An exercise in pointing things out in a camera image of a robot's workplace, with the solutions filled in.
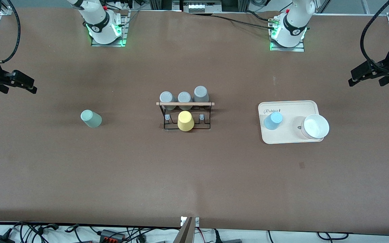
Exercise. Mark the green cup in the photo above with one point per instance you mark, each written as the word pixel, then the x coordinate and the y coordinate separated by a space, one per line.
pixel 91 118

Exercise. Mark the blue cup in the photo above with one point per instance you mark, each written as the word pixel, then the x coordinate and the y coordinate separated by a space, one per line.
pixel 273 121

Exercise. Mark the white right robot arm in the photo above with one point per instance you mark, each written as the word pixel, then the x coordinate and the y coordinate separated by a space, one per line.
pixel 98 20

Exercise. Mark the white bowl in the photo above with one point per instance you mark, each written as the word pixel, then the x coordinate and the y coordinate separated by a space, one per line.
pixel 315 126

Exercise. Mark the cream plastic tray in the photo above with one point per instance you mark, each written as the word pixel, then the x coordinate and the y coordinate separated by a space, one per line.
pixel 284 135

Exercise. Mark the grey cup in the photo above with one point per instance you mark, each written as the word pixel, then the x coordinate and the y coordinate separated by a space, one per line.
pixel 201 92
pixel 184 97
pixel 166 97

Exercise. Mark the black power adapter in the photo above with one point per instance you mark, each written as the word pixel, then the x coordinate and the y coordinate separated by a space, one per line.
pixel 0 239

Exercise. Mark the yellow cup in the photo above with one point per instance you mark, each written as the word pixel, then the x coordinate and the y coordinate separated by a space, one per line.
pixel 185 121

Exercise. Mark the black connector orange levers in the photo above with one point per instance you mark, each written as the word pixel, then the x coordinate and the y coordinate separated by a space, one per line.
pixel 111 236

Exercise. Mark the white power strip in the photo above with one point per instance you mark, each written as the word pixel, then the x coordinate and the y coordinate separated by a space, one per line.
pixel 198 6

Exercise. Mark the black plug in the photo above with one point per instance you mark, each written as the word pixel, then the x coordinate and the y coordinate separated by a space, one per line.
pixel 228 241

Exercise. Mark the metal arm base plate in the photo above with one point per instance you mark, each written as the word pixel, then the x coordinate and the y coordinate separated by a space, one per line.
pixel 287 49
pixel 108 44

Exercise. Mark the brown stand post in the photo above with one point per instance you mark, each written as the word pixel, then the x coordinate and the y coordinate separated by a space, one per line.
pixel 185 233

